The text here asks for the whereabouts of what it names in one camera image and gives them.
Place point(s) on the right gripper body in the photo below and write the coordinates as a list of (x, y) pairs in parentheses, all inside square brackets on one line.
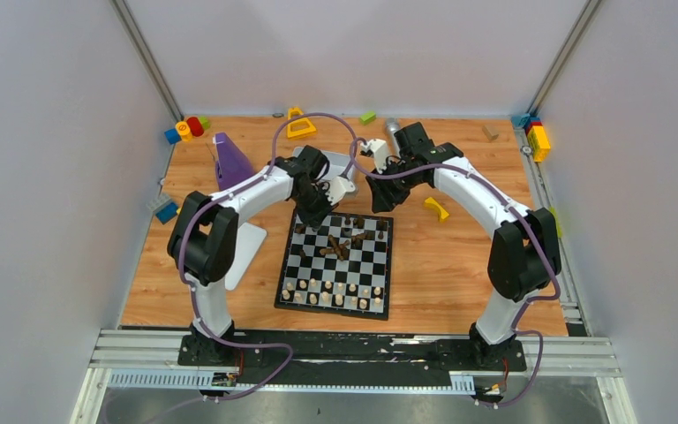
[(396, 190)]

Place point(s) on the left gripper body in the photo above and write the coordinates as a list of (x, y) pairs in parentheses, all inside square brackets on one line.
[(313, 205)]

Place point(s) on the black white chessboard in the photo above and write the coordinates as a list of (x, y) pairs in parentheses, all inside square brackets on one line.
[(342, 266)]

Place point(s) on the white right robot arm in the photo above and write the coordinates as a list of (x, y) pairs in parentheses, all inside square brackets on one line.
[(524, 255)]

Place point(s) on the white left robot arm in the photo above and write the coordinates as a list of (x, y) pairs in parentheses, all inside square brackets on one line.
[(207, 238)]

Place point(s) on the silver microphone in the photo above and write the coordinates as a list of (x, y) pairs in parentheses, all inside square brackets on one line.
[(391, 126)]

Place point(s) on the white rectangular box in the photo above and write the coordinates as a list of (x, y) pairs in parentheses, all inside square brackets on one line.
[(337, 164)]

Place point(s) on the yellow curved block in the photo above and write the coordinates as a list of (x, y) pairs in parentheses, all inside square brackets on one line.
[(432, 204)]

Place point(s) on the yellow triangular toy block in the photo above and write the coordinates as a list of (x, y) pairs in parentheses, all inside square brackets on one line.
[(298, 126)]

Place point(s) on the white box lid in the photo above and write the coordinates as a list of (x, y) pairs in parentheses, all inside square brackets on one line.
[(249, 241)]

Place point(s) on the brown wooden block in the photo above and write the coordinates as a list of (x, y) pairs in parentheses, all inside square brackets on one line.
[(491, 133)]

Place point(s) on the purple metronome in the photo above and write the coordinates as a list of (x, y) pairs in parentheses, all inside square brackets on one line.
[(232, 166)]

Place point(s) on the stacked coloured blocks right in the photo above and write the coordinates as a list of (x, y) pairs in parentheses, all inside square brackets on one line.
[(535, 133)]

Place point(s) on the red cylinder block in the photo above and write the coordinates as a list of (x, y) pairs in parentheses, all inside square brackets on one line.
[(195, 126)]

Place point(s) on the blue block left edge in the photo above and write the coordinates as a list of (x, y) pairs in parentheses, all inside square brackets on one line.
[(166, 213)]

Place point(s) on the yellow cylinder block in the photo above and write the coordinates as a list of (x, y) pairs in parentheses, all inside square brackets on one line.
[(184, 131)]

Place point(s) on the blue toy block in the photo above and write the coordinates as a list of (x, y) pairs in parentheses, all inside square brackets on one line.
[(172, 136)]

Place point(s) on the green block near wall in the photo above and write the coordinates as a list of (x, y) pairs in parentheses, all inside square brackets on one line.
[(367, 118)]

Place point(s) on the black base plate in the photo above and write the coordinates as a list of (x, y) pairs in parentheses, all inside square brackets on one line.
[(346, 359)]

